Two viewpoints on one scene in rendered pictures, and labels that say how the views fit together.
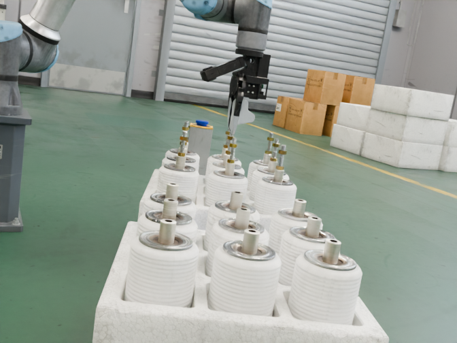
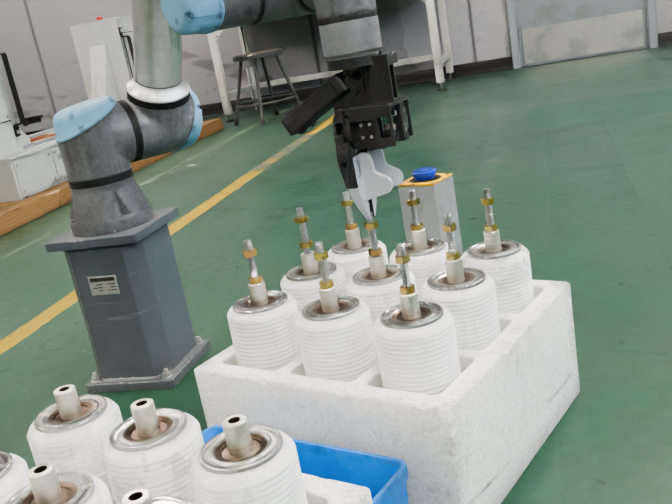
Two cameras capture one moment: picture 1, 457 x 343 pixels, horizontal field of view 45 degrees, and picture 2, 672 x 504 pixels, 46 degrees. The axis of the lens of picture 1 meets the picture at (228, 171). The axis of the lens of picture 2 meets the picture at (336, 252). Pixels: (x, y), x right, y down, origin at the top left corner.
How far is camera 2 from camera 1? 0.89 m
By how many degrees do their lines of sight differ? 41
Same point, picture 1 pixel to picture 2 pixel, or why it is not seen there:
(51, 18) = (151, 73)
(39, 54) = (157, 128)
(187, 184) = (257, 334)
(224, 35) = not seen: outside the picture
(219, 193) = (304, 349)
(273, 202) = (390, 363)
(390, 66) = not seen: outside the picture
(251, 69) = (360, 91)
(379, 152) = not seen: outside the picture
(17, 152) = (139, 281)
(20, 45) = (110, 130)
